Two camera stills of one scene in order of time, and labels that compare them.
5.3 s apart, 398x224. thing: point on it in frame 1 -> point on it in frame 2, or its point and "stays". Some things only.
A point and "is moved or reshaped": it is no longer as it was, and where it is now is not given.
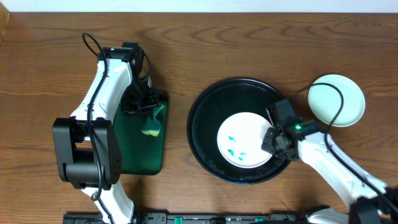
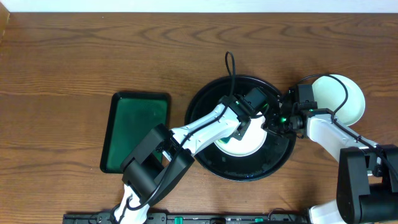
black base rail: x=199 y=218 stays
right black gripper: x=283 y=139 -> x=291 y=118
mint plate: x=324 y=101 stays
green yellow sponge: x=152 y=126 -> x=224 y=140
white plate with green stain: x=240 y=138 is moved or reshaped
